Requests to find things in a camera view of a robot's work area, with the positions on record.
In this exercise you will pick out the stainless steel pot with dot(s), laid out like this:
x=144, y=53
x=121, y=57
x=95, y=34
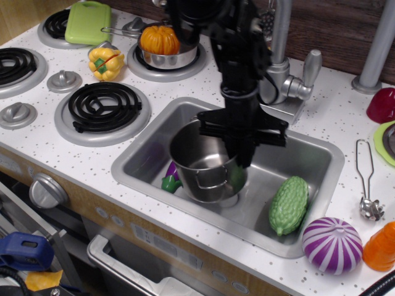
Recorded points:
x=206, y=171

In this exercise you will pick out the grey stove knob middle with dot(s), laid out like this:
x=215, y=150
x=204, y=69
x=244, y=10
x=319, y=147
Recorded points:
x=64, y=82

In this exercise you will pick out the grey stove knob left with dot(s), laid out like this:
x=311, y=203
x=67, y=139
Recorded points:
x=18, y=115

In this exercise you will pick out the orange toy pumpkin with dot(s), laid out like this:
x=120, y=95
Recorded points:
x=160, y=40

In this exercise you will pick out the grey burner under saucepan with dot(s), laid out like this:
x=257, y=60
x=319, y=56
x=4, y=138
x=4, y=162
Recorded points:
x=143, y=70

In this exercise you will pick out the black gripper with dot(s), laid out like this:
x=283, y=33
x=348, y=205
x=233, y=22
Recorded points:
x=243, y=118

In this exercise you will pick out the green cutting board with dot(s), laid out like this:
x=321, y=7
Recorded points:
x=86, y=21

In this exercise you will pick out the green plate with bowl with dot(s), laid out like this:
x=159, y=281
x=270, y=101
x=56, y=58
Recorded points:
x=384, y=141

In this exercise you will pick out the grey vertical post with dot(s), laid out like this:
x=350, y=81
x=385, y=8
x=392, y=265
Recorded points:
x=368, y=82

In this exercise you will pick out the small steel saucepan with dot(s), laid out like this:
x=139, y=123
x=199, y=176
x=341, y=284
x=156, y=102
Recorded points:
x=185, y=56

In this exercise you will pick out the silver toy faucet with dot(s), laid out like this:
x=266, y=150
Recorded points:
x=283, y=94

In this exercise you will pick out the purple striped toy onion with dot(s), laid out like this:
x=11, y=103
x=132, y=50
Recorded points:
x=332, y=245

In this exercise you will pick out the grey sink basin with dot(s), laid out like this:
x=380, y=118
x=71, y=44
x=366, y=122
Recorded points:
x=144, y=163

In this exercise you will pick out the metal pasta server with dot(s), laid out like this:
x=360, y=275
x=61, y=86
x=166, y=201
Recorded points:
x=370, y=209

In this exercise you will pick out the grey stove knob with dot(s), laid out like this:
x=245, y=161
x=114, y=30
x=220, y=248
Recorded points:
x=18, y=115
x=64, y=82
x=133, y=28

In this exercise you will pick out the grey stove knob back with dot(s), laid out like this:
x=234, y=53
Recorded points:
x=133, y=28

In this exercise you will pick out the red toy pepper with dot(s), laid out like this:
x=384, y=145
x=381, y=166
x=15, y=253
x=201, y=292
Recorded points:
x=381, y=108

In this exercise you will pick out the orange toy carrot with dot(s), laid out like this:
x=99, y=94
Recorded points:
x=378, y=252

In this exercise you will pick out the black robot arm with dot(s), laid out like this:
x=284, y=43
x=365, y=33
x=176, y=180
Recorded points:
x=242, y=57

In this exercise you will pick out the purple toy eggplant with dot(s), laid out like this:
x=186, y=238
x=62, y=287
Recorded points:
x=171, y=182

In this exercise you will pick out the black front coil burner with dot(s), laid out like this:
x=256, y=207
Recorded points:
x=102, y=114

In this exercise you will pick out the silver oven door handle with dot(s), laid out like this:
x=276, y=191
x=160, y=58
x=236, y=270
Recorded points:
x=140, y=273

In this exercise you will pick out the grey oven front knob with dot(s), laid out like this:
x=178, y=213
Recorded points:
x=46, y=193

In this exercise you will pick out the black back coil burner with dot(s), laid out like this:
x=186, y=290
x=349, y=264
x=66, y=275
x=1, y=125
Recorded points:
x=51, y=32

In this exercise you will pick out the blue clamp tool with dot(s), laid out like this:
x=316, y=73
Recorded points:
x=26, y=252

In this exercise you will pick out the green toy bitter gourd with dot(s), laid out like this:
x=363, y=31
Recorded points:
x=289, y=206

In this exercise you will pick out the black coil burner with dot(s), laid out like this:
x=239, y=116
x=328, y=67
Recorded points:
x=21, y=70
x=51, y=32
x=102, y=114

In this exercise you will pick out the black left coil burner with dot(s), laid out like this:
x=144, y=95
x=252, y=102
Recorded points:
x=21, y=70

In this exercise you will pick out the yellow toy bell pepper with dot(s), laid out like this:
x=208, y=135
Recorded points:
x=105, y=63

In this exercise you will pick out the hanging metal skimmer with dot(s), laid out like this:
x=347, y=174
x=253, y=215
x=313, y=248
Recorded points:
x=268, y=16

